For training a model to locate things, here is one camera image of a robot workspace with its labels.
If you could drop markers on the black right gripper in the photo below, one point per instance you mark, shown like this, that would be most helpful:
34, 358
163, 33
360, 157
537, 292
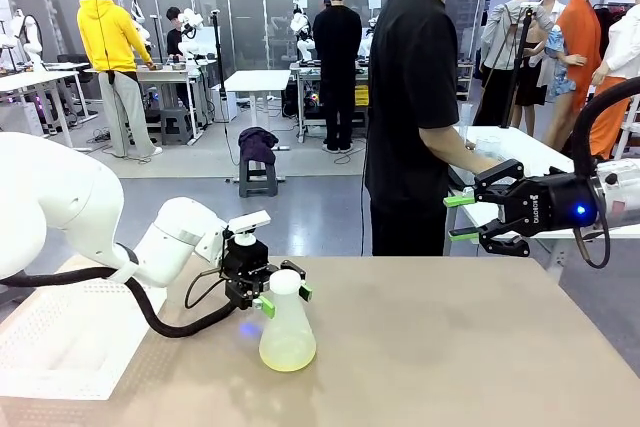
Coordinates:
555, 202

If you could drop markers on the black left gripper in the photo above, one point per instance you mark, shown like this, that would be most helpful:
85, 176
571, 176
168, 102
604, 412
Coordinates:
245, 272

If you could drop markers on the translucent conical flask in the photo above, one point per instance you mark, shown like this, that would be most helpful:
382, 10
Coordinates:
287, 342

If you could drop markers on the person's right forearm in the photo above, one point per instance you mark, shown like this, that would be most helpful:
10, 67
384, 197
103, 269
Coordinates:
460, 157

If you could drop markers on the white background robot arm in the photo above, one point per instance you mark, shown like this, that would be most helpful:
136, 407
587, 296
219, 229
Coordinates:
190, 22
31, 39
302, 27

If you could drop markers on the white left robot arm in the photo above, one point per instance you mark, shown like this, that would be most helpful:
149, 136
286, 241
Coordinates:
50, 197

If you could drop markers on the white side table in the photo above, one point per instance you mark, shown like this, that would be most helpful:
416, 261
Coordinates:
540, 147

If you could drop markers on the grey step stool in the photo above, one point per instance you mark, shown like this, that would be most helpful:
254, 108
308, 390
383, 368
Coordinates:
257, 179

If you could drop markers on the figure in blue floral dress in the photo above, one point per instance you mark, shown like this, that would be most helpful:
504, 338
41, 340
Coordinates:
557, 67

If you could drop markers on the black tripod stand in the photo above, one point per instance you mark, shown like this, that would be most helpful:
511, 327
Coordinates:
517, 57

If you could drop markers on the dark purple jacket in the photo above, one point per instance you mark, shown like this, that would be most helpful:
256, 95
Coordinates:
257, 144

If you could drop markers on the person in black t-shirt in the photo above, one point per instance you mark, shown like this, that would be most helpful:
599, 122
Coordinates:
410, 72

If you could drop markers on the mannequin in orange clothes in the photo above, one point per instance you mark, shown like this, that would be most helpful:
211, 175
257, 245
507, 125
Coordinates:
582, 47

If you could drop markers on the yellow warning sign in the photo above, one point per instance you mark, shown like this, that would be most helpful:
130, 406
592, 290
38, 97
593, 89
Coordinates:
361, 95

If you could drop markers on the mannequin in white shirt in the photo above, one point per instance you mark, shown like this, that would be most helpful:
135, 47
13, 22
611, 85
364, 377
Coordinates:
625, 42

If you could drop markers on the black step stool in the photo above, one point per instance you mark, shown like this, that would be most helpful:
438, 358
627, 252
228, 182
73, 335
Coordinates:
175, 124

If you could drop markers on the white standing table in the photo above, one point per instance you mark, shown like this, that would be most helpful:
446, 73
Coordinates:
257, 79

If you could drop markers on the standing person in black clothes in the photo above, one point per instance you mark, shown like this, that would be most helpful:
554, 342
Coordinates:
337, 47

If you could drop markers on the white perforated plastic basket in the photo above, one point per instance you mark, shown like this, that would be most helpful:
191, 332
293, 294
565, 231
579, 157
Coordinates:
50, 327

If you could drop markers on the white workshop desk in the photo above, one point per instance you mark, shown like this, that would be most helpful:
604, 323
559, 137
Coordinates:
170, 74
35, 78

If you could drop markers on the person in yellow hoodie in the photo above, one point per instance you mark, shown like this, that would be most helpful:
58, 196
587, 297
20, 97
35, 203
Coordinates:
107, 32

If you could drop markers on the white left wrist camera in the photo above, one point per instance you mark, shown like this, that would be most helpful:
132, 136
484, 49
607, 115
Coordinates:
249, 222

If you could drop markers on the black camera pole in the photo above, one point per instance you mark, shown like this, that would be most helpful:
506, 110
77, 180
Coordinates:
218, 72

